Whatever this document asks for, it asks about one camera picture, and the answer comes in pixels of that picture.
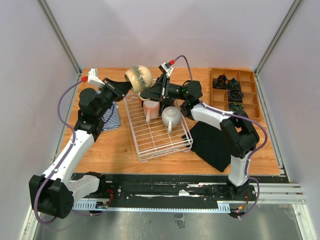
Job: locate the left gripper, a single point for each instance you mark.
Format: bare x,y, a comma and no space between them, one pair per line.
121,88

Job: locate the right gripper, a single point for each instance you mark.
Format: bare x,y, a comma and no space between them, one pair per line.
159,90

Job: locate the white pink mug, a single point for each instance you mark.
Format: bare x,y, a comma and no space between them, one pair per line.
151,110

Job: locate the beige stoneware mug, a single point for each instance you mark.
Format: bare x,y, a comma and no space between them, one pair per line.
140,78

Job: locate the light grey mug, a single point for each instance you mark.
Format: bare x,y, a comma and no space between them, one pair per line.
171,116

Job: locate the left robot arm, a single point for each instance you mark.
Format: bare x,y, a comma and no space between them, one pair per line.
52,193

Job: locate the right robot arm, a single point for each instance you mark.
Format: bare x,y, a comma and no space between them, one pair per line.
238,132

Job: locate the blue striped cloth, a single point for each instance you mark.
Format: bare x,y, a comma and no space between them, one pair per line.
111,118

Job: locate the black cloth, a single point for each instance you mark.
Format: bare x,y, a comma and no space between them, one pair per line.
208,144

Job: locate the wooden compartment organizer box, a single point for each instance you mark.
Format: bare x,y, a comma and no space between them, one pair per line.
218,98

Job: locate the rolled black tie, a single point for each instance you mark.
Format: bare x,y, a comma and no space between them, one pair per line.
235,96

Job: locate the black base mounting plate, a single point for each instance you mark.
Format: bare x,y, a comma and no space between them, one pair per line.
172,191

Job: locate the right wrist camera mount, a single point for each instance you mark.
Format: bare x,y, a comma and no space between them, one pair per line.
166,67

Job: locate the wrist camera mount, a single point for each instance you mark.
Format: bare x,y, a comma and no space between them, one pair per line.
166,67
92,78

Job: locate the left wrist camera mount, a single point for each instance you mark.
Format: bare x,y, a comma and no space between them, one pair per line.
92,78

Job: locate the white wire dish rack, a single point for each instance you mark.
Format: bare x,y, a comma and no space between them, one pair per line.
152,140

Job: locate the aluminium rail frame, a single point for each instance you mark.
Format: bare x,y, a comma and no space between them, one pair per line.
277,193

